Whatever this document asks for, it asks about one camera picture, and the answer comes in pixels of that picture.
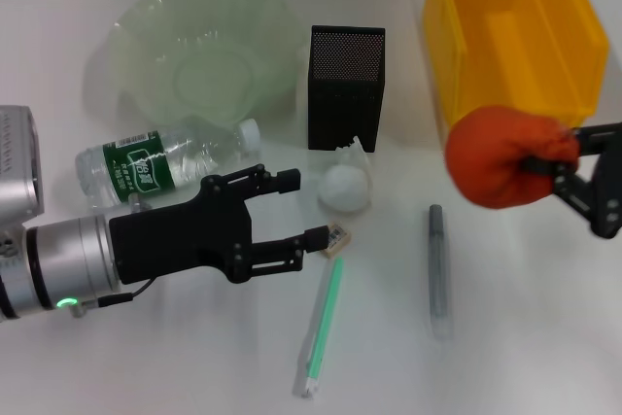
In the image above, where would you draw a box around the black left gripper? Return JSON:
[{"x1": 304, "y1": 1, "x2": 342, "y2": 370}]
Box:
[{"x1": 109, "y1": 163, "x2": 332, "y2": 286}]

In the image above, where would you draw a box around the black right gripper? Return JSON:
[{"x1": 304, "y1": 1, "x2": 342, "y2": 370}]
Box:
[{"x1": 520, "y1": 121, "x2": 622, "y2": 240}]

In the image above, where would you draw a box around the white paper ball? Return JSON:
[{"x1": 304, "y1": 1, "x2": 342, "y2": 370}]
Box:
[{"x1": 315, "y1": 135, "x2": 374, "y2": 214}]

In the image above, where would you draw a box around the red-orange knitted orange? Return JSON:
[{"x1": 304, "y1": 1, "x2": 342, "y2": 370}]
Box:
[{"x1": 445, "y1": 103, "x2": 581, "y2": 211}]

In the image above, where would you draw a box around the clear bottle with green label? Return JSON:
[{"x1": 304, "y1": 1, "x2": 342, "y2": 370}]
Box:
[{"x1": 75, "y1": 118, "x2": 262, "y2": 210}]

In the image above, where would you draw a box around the beige eraser with barcode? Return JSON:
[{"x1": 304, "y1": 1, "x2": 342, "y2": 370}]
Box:
[{"x1": 320, "y1": 223, "x2": 352, "y2": 259}]

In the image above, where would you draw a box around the green and clear pen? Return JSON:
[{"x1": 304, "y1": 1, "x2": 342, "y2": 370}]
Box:
[{"x1": 294, "y1": 255, "x2": 345, "y2": 399}]

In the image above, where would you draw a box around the black mesh pen holder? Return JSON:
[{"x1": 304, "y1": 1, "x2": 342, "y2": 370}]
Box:
[{"x1": 306, "y1": 24, "x2": 387, "y2": 154}]

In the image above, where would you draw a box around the grey pen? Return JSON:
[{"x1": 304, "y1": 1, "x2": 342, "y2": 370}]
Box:
[{"x1": 427, "y1": 204, "x2": 451, "y2": 338}]

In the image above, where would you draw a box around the pale green glass fruit plate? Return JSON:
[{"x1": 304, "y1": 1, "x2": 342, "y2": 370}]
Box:
[{"x1": 89, "y1": 0, "x2": 305, "y2": 132}]

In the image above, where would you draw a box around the yellow plastic bin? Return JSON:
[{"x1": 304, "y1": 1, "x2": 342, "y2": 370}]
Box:
[{"x1": 421, "y1": 0, "x2": 611, "y2": 137}]

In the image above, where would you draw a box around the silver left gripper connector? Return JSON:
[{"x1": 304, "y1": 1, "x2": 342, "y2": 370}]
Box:
[{"x1": 126, "y1": 193, "x2": 150, "y2": 215}]

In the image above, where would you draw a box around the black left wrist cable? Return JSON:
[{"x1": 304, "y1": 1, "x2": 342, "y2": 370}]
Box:
[{"x1": 94, "y1": 281, "x2": 156, "y2": 308}]

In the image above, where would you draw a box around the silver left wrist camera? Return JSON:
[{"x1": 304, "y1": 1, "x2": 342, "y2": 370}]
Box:
[{"x1": 0, "y1": 104, "x2": 46, "y2": 230}]

